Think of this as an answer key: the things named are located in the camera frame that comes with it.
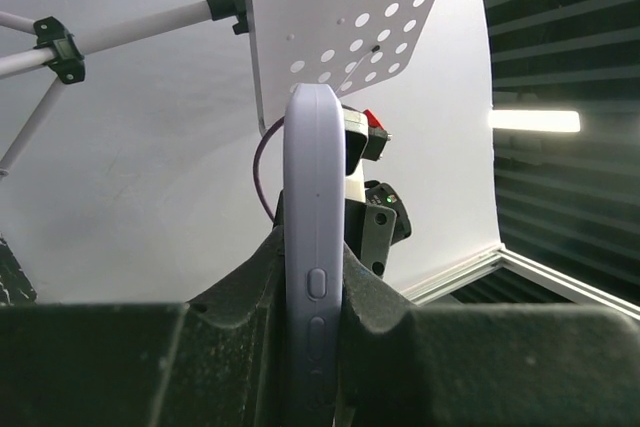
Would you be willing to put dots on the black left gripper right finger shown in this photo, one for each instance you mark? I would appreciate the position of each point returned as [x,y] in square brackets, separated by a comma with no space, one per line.
[401,364]

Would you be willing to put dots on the perforated lilac board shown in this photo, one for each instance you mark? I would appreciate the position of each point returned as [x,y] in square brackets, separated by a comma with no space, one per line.
[347,44]

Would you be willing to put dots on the lilac phone case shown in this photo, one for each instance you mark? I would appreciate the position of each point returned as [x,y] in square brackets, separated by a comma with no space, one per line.
[314,155]

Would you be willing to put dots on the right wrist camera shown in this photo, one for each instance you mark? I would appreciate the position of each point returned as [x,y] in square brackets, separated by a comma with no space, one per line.
[366,139]

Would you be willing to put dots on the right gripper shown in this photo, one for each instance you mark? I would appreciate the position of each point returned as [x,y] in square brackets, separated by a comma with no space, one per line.
[372,227]

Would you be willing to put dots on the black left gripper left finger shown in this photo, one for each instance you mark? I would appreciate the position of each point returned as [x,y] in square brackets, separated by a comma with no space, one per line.
[212,361]

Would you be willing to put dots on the lilac tripod stand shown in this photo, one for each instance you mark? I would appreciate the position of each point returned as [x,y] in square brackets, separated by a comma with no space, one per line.
[64,53]

